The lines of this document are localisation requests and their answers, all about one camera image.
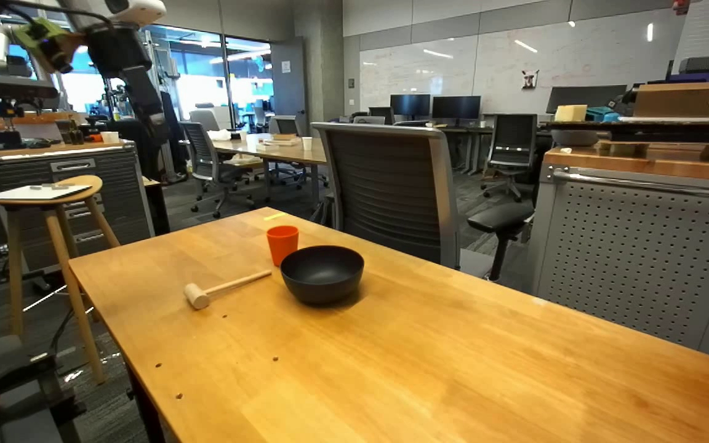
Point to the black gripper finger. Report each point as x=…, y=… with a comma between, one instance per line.
x=155, y=105
x=135, y=89

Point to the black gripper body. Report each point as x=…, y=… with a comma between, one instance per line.
x=119, y=52

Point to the orange plastic cup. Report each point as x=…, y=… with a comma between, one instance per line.
x=282, y=244

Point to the black bowl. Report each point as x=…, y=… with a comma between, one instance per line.
x=320, y=274

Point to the grey swivel office chair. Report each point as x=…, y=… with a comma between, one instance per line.
x=204, y=156

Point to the grey metal drawer cabinet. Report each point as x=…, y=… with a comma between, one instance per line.
x=108, y=193

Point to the long wooden office table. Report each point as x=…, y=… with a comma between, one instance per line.
x=276, y=148

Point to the white flat board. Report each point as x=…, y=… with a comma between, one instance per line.
x=33, y=193

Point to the round wooden stool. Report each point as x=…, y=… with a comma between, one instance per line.
x=54, y=248

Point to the small wooden mallet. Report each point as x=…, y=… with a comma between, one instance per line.
x=221, y=288

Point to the grey mesh office chair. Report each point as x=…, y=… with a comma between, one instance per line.
x=392, y=193

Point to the black computer monitor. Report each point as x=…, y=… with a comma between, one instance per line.
x=408, y=106
x=456, y=110

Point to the black mesh office chair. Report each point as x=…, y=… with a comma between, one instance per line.
x=512, y=142

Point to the yellow foam block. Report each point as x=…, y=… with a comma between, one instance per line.
x=570, y=114

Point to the wide dark monitor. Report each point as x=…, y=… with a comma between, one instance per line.
x=584, y=100

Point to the wooden plank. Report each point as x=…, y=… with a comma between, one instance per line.
x=640, y=167

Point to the large wooden box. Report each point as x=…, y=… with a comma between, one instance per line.
x=687, y=100

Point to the small wall poster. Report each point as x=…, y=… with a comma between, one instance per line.
x=529, y=81

